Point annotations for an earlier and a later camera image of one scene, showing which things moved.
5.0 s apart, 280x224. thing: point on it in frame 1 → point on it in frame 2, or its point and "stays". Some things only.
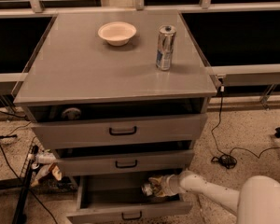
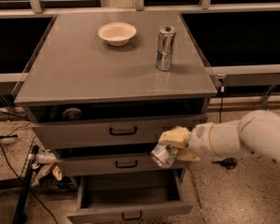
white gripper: x=172 y=185 → x=200 y=139
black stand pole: x=26 y=185 stays
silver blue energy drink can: x=165 y=46 stays
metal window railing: x=34 y=8 stays
